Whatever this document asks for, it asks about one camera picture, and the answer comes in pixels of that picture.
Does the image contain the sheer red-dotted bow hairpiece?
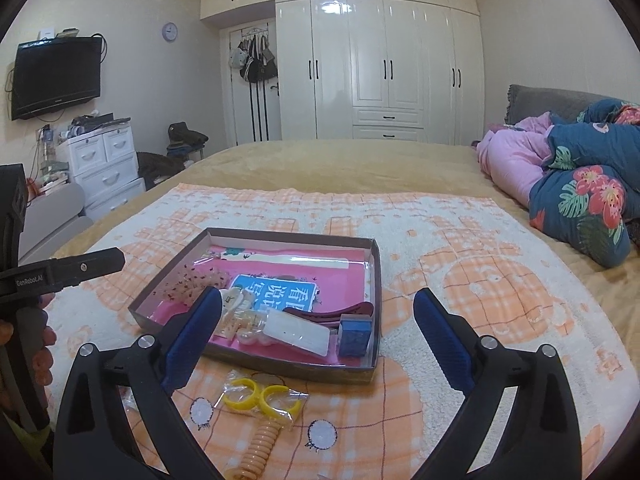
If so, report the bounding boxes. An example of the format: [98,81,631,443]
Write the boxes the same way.
[160,263,231,306]

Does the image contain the yellow hair clip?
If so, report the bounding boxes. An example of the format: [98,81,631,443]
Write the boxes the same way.
[214,370,309,427]

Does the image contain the white claw hair clip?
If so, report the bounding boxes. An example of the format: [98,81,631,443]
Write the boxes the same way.
[214,287,266,346]

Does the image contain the white card with earrings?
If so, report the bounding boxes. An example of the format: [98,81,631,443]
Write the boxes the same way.
[234,309,331,358]

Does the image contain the dark red hair clip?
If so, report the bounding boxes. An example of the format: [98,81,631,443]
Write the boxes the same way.
[283,301,374,328]

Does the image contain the left hand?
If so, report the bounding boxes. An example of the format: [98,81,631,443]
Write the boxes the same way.
[0,320,56,387]

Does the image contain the grey chair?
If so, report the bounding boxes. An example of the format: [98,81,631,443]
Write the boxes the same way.
[18,183,93,264]

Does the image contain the white drawer cabinet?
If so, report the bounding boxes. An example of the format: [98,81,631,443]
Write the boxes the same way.
[55,119,145,222]

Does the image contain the dark clothes pile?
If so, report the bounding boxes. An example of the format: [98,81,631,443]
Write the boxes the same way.
[137,122,209,191]

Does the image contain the orange white plaid blanket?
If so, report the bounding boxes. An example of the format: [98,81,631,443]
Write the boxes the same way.
[48,184,639,479]

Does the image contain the small blue cube box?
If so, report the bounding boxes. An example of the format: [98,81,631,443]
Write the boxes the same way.
[337,314,373,358]

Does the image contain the pink book with blue label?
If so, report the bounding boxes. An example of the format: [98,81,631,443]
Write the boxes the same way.
[139,245,375,368]

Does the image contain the blue floral quilt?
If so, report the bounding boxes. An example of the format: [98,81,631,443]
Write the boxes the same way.
[528,99,639,269]

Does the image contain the grey shallow cardboard box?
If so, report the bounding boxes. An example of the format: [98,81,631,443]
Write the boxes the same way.
[129,228,382,385]

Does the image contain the white door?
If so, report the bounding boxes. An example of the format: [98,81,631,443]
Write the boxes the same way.
[220,18,282,148]

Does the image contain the pink quilt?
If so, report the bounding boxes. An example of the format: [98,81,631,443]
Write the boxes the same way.
[475,112,553,208]

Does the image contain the bags hanging on door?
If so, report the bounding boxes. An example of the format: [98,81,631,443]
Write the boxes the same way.
[229,32,278,84]

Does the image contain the tan bed cover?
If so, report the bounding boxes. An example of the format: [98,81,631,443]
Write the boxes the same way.
[54,140,639,370]

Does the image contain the grey headboard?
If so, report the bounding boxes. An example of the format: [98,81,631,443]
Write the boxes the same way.
[504,84,627,125]

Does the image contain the white wardrobe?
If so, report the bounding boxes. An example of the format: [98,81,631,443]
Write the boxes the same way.
[201,0,485,145]

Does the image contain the orange spiral hair tie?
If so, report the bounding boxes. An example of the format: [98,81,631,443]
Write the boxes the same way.
[224,418,286,480]

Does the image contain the black wall television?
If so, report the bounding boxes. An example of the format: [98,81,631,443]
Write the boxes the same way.
[11,36,103,120]

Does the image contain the round wall clock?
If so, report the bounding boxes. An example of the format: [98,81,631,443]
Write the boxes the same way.
[162,22,178,42]

